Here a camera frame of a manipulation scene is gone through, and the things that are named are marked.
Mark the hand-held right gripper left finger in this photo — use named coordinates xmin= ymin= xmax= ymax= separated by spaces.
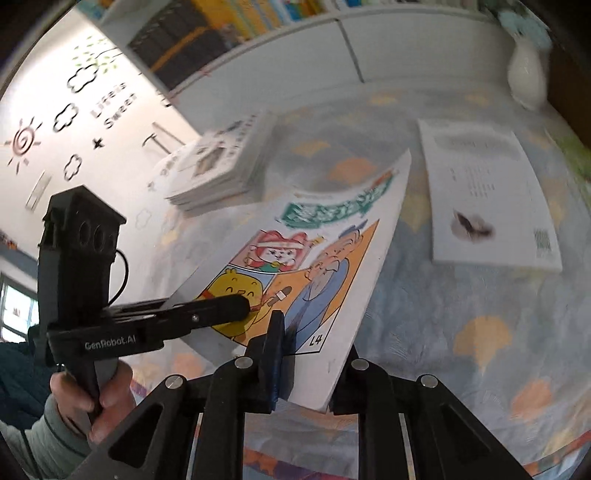
xmin=81 ymin=310 xmax=296 ymax=480

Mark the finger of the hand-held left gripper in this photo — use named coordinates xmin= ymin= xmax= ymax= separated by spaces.
xmin=107 ymin=298 xmax=175 ymax=320
xmin=156 ymin=294 xmax=253 ymax=341

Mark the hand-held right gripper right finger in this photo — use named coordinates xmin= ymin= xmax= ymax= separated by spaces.
xmin=329 ymin=344 xmax=532 ymax=480

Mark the cartoon cover book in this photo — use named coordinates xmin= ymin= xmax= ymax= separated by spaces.
xmin=164 ymin=148 xmax=413 ymax=411

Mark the stack of books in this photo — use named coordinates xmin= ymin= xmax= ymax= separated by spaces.
xmin=147 ymin=111 xmax=278 ymax=215

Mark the white book with bird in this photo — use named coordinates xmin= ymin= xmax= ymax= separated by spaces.
xmin=417 ymin=119 xmax=564 ymax=273

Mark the light green book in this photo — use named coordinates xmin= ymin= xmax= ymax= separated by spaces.
xmin=551 ymin=124 xmax=591 ymax=185

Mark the person's left forearm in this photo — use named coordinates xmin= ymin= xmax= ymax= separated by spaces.
xmin=0 ymin=394 xmax=100 ymax=480

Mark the row of yellow spine books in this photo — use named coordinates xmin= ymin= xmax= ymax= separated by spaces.
xmin=191 ymin=0 xmax=333 ymax=40

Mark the person's left hand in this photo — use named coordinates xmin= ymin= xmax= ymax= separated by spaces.
xmin=48 ymin=364 xmax=137 ymax=445

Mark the bright window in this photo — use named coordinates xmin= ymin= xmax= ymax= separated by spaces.
xmin=0 ymin=272 xmax=40 ymax=343

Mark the grey walking cane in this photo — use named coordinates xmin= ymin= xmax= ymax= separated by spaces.
xmin=142 ymin=121 xmax=185 ymax=153

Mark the white bookshelf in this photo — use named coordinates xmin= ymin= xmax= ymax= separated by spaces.
xmin=76 ymin=0 xmax=518 ymax=109

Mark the white ceramic vase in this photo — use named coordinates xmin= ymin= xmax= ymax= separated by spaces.
xmin=507 ymin=39 xmax=548 ymax=110

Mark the brown wooden cabinet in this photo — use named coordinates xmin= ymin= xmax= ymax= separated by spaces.
xmin=540 ymin=28 xmax=591 ymax=139

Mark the black cable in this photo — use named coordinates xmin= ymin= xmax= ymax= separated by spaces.
xmin=108 ymin=249 xmax=129 ymax=305

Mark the white wall switch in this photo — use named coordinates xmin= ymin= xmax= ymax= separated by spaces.
xmin=25 ymin=172 xmax=51 ymax=213

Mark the cloud wall sticker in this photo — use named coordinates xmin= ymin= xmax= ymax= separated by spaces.
xmin=53 ymin=102 xmax=79 ymax=132
xmin=67 ymin=65 xmax=102 ymax=93
xmin=62 ymin=154 xmax=84 ymax=182

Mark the red sun wall sticker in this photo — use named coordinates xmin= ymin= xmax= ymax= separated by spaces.
xmin=4 ymin=117 xmax=44 ymax=176

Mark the black lettering wall sticker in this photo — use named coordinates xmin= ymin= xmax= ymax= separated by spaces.
xmin=88 ymin=82 xmax=139 ymax=131

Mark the tree wall sticker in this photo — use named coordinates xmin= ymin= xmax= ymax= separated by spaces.
xmin=71 ymin=37 xmax=123 ymax=75

